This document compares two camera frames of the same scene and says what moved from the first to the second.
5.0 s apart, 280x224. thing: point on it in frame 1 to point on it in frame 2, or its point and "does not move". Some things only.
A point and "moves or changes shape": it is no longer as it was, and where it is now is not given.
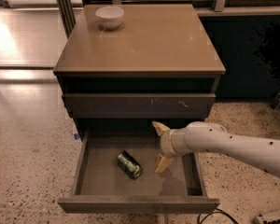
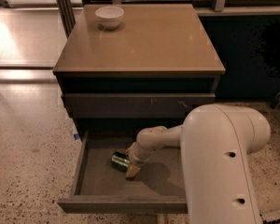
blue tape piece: (77, 136) does not move
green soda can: (129, 164) moves or changes shape
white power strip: (273, 215) does not move
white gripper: (166, 144) to (135, 159)
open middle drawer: (116, 174) does not move
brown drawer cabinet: (159, 65) does not move
